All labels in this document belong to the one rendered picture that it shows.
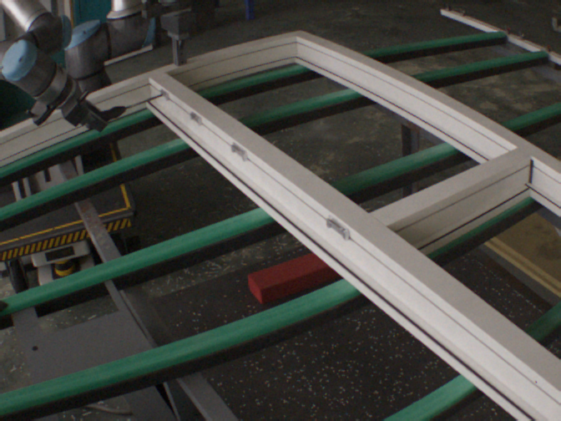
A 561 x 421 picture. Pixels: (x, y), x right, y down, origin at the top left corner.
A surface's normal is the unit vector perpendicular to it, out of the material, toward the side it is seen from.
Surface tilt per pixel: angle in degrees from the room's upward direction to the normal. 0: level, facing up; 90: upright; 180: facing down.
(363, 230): 0
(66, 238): 90
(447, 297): 0
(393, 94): 90
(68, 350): 0
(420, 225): 90
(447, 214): 90
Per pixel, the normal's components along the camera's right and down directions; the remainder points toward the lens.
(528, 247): -0.07, -0.86
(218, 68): 0.51, 0.41
